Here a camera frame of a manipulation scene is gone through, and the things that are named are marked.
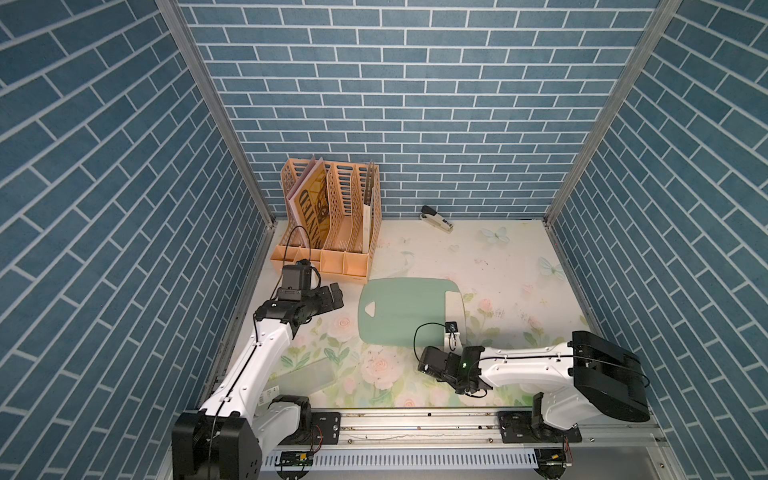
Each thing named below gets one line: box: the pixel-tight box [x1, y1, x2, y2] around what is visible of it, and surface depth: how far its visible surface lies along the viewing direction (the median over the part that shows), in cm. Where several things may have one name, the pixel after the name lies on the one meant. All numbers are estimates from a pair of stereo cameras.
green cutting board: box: [358, 277, 461, 348], surface depth 98 cm
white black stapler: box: [419, 205, 454, 234], surface depth 121 cm
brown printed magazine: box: [286, 157, 329, 249], surface depth 98 cm
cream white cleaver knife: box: [444, 291, 466, 353], surface depth 96 cm
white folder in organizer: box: [362, 187, 375, 253], surface depth 90 cm
